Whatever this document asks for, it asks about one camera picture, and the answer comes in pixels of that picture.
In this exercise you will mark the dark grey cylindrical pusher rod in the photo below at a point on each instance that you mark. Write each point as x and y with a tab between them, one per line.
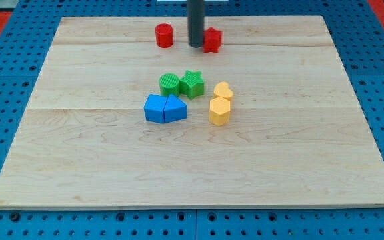
195	22

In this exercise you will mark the red cylinder block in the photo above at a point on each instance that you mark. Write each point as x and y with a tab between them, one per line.
164	35

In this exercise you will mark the red star block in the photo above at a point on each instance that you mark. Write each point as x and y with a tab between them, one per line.
212	40

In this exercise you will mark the green star block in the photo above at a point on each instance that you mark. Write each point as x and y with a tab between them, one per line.
192	84

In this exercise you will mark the green cylinder block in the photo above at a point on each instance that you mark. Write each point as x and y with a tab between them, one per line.
169	84

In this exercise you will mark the yellow heart block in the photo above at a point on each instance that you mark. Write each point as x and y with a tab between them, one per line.
222	90

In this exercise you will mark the yellow hexagon block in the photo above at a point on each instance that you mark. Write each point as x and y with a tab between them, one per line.
219	111

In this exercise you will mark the blue triangle block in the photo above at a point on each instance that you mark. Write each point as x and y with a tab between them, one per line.
174	109

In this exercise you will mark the blue cube block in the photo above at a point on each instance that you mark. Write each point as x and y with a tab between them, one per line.
154	108

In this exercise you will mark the light wooden board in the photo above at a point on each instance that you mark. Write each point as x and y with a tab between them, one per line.
296	137

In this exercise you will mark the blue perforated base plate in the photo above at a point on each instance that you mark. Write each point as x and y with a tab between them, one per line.
359	38

